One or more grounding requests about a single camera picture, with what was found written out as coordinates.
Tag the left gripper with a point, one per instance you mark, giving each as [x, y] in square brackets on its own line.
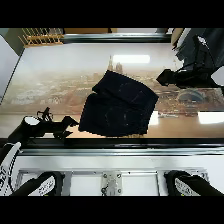
[53, 126]

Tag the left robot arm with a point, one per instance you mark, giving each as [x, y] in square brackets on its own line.
[23, 130]

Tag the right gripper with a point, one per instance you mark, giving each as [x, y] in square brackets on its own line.
[168, 77]

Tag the wooden rack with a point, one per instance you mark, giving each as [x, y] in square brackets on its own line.
[41, 37]

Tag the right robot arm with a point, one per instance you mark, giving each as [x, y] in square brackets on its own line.
[200, 66]

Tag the black garment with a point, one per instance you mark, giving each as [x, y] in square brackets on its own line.
[120, 106]

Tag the silver frame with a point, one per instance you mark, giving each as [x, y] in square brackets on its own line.
[113, 180]

